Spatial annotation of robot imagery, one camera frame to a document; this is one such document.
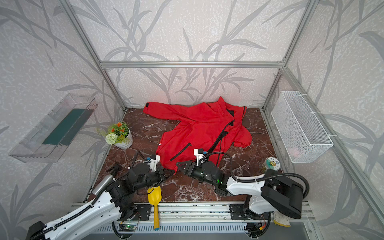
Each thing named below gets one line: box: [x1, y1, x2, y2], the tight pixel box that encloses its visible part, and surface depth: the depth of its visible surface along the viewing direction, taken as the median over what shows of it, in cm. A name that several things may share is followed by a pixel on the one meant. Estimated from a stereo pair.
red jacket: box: [143, 97, 252, 173], surface depth 103 cm
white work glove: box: [273, 211, 291, 228], surface depth 72 cm
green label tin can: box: [261, 156, 281, 174], surface depth 84 cm
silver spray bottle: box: [91, 163, 121, 196], surface depth 84 cm
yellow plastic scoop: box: [147, 185, 162, 231], surface depth 79 cm
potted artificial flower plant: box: [97, 122, 133, 149], surface depth 88 cm
